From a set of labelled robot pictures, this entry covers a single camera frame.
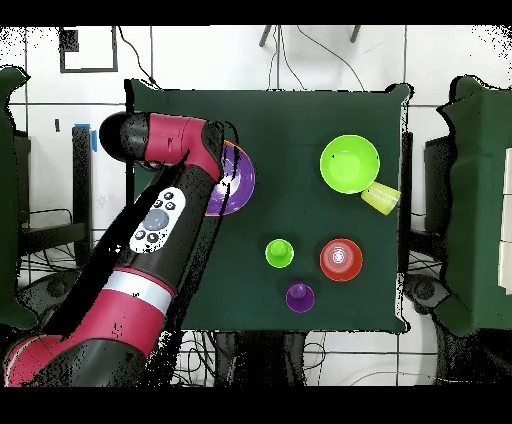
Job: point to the green stepped cup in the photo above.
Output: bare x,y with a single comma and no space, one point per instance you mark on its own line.
279,253

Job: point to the purple cup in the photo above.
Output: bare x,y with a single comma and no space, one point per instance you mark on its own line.
300,296

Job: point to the black box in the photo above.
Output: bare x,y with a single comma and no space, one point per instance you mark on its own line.
438,180

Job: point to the yellow tapered cup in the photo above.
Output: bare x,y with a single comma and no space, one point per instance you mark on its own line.
382,198

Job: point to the grey tripod leg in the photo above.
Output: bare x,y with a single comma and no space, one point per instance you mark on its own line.
355,34
265,36

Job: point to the purple bowl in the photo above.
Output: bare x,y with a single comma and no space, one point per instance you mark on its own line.
240,184

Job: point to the grey office chair base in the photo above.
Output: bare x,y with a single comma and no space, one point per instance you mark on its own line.
424,290

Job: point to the orange-red bowl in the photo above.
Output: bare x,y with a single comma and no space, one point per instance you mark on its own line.
352,260

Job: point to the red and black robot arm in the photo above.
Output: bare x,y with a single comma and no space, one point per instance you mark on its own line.
128,316

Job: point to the black stand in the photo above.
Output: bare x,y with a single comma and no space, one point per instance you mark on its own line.
82,180

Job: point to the dark green tablecloth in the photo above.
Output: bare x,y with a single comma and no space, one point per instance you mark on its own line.
288,120

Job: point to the white boxes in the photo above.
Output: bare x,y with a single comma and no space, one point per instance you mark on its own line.
507,220

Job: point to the dark office chair base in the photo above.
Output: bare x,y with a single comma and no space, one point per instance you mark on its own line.
44,290

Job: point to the blue tape strip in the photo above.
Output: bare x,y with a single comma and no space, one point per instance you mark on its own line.
94,144

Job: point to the green bowl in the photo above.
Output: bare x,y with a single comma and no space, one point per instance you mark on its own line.
350,166

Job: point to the green cloth covered table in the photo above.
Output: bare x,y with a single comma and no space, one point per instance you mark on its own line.
476,200
8,200

